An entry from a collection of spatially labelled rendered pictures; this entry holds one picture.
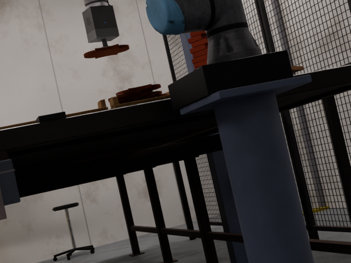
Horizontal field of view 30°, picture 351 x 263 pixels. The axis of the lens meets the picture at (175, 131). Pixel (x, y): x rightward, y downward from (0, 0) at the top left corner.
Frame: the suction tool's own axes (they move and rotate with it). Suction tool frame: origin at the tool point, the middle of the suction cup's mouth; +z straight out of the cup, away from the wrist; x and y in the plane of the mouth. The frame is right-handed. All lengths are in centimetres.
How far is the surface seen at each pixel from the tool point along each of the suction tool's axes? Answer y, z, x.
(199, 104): 3, 26, 47
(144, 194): -290, 66, -502
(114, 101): 6.5, 17.2, 9.5
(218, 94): 5, 26, 59
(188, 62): -139, -22, -148
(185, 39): -139, -36, -145
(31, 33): -199, -147, -522
